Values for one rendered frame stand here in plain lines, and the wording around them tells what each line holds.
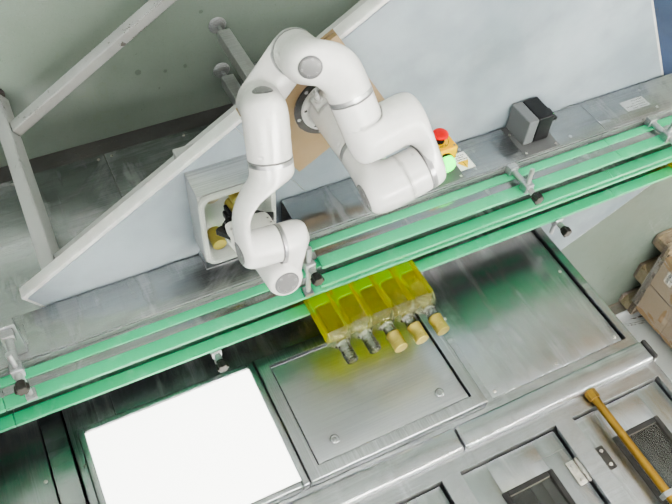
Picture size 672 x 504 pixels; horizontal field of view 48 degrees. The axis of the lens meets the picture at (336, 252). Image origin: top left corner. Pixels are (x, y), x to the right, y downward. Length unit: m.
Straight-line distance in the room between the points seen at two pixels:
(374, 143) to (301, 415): 0.72
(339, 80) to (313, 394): 0.81
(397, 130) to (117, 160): 1.20
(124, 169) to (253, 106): 1.08
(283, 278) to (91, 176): 1.04
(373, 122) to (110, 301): 0.77
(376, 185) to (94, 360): 0.74
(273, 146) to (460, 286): 0.91
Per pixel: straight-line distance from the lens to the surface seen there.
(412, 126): 1.40
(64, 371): 1.75
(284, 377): 1.85
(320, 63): 1.30
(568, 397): 1.95
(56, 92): 2.13
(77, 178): 2.37
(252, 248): 1.40
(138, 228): 1.72
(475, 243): 2.03
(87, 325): 1.77
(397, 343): 1.75
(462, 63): 1.83
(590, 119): 2.18
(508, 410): 1.88
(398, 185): 1.43
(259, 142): 1.35
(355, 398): 1.83
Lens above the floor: 1.88
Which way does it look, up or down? 33 degrees down
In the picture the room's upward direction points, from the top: 148 degrees clockwise
